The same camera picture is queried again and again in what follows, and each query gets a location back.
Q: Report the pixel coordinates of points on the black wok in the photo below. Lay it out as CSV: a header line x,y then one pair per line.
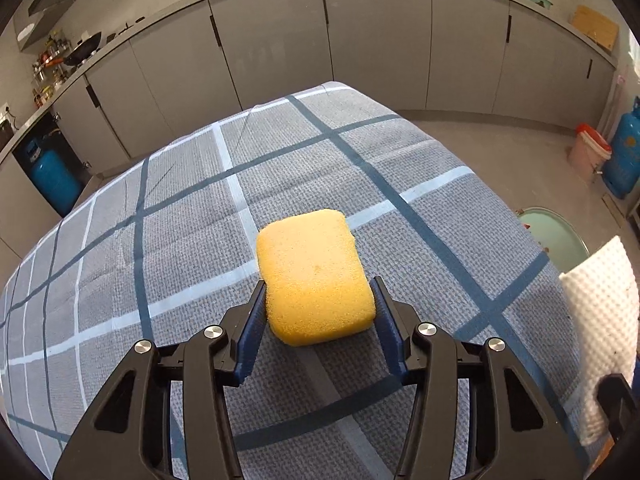
x,y
82,50

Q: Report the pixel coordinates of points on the grey kitchen base cabinets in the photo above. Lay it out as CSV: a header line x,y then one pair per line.
x,y
370,45

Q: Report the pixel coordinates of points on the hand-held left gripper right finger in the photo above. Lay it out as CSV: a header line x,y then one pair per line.
x,y
389,345

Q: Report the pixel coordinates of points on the white wall outlet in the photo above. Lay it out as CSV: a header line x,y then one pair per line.
x,y
5,112

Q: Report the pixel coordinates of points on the tall blue gas cylinder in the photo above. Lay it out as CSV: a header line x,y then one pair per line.
x,y
625,155

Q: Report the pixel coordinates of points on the spice rack with bottles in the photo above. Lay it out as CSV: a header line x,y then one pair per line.
x,y
47,67

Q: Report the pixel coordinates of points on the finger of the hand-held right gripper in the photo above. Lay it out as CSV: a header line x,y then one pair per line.
x,y
622,405

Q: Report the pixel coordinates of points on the yellow sponge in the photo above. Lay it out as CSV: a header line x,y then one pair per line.
x,y
315,275

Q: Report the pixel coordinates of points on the white foam sheet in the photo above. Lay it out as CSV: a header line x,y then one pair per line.
x,y
605,320

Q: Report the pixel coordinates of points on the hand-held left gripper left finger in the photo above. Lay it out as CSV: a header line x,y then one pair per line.
x,y
248,345

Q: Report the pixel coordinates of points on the pink bucket with red liner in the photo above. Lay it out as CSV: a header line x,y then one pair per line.
x,y
587,152

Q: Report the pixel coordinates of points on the grey blue plaid tablecloth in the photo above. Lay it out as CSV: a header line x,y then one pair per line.
x,y
200,210

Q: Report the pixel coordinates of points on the blue gas cylinder under counter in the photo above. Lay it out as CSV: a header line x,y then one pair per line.
x,y
52,177

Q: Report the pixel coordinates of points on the dark cooking pot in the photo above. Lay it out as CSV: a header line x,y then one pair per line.
x,y
5,134

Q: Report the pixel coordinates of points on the small wooden cutting board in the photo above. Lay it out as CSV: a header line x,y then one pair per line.
x,y
595,27

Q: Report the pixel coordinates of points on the small green basket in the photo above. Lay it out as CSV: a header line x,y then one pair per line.
x,y
542,0

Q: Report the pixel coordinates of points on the pale green round bin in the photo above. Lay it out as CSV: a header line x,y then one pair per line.
x,y
555,240

